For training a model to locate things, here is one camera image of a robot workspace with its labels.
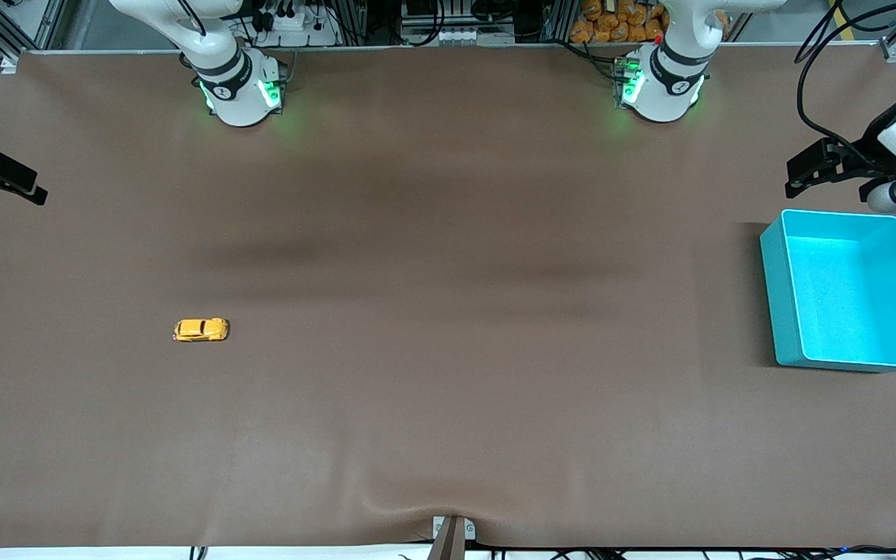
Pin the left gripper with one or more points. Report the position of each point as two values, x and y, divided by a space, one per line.
870 159

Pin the yellow toy beetle car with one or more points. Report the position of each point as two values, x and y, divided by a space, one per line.
201 330

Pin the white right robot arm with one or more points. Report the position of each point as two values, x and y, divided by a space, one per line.
234 97

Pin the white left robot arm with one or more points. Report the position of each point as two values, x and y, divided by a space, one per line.
662 93

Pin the teal plastic bin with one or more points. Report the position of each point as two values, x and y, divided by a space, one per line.
856 295

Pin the orange packaged goods pile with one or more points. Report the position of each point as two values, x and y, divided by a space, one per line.
611 25

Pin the white power strip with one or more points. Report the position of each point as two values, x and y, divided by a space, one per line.
296 23

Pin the white terminal block strip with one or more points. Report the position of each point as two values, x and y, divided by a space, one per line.
456 36

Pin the brown table mat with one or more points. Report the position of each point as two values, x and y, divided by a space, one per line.
448 311

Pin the metal table clamp bracket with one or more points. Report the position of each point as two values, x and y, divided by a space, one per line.
449 543

